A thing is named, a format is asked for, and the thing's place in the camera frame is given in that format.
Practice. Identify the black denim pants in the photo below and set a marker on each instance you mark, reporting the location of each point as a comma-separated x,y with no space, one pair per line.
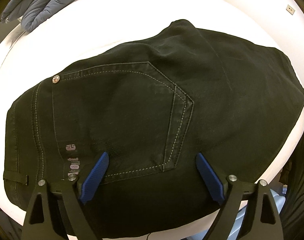
152,105

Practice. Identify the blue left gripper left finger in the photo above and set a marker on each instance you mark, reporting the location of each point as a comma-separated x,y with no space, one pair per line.
93,178

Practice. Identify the lower beige wall socket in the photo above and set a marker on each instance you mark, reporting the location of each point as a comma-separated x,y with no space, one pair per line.
290,9

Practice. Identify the white bed sheet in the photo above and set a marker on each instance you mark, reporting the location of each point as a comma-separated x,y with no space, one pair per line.
88,28

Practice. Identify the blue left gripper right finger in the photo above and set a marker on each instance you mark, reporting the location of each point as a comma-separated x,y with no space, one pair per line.
211,179

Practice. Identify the blue folded quilt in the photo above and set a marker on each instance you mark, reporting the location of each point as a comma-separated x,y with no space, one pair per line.
32,12

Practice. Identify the light blue plastic bin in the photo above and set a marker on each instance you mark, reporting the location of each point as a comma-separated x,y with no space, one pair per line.
261,217

